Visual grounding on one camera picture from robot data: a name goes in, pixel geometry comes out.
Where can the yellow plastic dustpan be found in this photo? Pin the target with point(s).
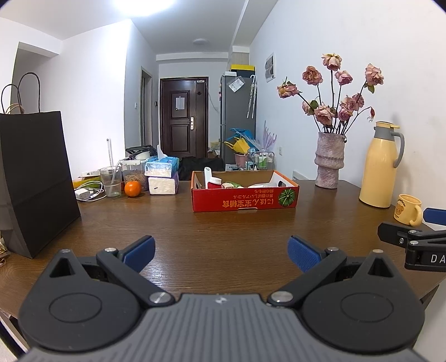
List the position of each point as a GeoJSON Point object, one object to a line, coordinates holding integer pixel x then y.
{"type": "Point", "coordinates": [238, 145]}

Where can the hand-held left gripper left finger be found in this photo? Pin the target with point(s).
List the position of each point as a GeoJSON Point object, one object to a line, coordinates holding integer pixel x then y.
{"type": "Point", "coordinates": [139, 251]}

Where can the dark brown entrance door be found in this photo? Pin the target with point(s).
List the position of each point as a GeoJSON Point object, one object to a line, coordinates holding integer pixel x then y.
{"type": "Point", "coordinates": [183, 132]}

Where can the metal storage trolley rack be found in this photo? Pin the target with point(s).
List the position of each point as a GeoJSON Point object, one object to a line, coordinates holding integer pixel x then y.
{"type": "Point", "coordinates": [263, 160]}

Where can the round ceiling light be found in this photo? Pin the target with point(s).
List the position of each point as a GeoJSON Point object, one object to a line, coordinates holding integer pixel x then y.
{"type": "Point", "coordinates": [201, 41]}

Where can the white folded umbrella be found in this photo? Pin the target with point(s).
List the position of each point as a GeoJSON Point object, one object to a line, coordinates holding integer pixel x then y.
{"type": "Point", "coordinates": [254, 97]}
{"type": "Point", "coordinates": [249, 101]}

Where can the yellow and black box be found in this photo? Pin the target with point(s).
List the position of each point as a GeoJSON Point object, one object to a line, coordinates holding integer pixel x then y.
{"type": "Point", "coordinates": [242, 67]}

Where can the black folding chair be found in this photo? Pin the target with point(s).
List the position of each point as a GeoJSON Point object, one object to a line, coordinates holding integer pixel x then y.
{"type": "Point", "coordinates": [202, 163]}

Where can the printed cardboard box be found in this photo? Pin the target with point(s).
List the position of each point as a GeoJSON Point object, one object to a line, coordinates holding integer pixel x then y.
{"type": "Point", "coordinates": [244, 202]}

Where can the clear lidded food container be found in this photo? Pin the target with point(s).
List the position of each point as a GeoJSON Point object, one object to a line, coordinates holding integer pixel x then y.
{"type": "Point", "coordinates": [134, 174]}

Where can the glass cup with straw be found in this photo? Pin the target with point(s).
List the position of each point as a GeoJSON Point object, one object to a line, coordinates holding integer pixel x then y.
{"type": "Point", "coordinates": [110, 184]}

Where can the grey refrigerator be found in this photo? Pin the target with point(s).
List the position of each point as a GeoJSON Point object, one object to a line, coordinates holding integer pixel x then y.
{"type": "Point", "coordinates": [233, 111]}

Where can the clear plastic bag with paper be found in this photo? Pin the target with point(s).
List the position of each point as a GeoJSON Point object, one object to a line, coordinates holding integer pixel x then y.
{"type": "Point", "coordinates": [236, 85]}

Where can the pink textured ceramic vase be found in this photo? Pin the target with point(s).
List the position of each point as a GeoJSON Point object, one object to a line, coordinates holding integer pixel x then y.
{"type": "Point", "coordinates": [329, 160]}

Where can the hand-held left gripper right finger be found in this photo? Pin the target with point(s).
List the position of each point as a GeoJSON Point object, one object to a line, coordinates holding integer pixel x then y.
{"type": "Point", "coordinates": [304, 256]}

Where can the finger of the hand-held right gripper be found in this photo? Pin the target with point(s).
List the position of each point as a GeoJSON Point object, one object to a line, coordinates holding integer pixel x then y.
{"type": "Point", "coordinates": [397, 232]}
{"type": "Point", "coordinates": [435, 216]}

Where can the black handheld appliance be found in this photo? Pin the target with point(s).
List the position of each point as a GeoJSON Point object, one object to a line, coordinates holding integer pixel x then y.
{"type": "Point", "coordinates": [137, 150]}

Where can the orange fruit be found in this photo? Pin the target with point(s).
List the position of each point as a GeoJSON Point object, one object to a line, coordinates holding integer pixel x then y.
{"type": "Point", "coordinates": [132, 189]}

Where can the bunch of dried pink roses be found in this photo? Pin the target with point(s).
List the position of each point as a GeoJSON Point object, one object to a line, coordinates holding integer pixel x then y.
{"type": "Point", "coordinates": [327, 113]}

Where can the white flat board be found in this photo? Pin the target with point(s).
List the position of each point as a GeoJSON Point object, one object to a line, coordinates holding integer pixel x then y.
{"type": "Point", "coordinates": [303, 175]}

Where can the white paper sheet on door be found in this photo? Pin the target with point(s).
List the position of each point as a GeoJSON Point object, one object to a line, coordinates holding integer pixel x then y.
{"type": "Point", "coordinates": [179, 102]}

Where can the blue plastic item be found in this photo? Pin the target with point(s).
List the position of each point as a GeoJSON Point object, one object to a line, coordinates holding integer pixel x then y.
{"type": "Point", "coordinates": [244, 133]}

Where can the white lint brush red pad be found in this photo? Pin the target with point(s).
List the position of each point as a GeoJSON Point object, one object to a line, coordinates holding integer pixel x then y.
{"type": "Point", "coordinates": [208, 177]}

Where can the yellow thermos jug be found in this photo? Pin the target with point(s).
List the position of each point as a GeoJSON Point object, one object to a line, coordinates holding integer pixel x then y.
{"type": "Point", "coordinates": [378, 170]}

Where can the purple tissue pack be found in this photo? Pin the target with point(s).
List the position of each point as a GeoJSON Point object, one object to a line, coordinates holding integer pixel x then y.
{"type": "Point", "coordinates": [162, 184]}

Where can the blue tissue pack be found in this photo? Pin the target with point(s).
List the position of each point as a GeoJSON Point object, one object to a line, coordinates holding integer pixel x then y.
{"type": "Point", "coordinates": [162, 167]}

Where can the black paper bag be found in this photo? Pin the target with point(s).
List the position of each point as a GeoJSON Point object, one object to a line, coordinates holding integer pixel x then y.
{"type": "Point", "coordinates": [35, 181]}

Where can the purple feather decoration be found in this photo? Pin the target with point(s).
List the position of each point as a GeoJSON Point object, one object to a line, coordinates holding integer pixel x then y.
{"type": "Point", "coordinates": [268, 137]}

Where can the white wall electrical panel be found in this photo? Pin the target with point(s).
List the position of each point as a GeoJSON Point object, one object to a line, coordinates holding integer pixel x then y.
{"type": "Point", "coordinates": [269, 68]}

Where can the yellow bear mug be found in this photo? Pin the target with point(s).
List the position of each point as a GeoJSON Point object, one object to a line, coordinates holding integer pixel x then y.
{"type": "Point", "coordinates": [406, 209]}

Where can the cream flat box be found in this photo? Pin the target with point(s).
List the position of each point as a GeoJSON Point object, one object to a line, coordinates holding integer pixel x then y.
{"type": "Point", "coordinates": [261, 186]}

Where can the pink plastic bin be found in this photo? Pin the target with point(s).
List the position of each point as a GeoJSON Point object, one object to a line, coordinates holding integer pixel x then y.
{"type": "Point", "coordinates": [241, 160]}

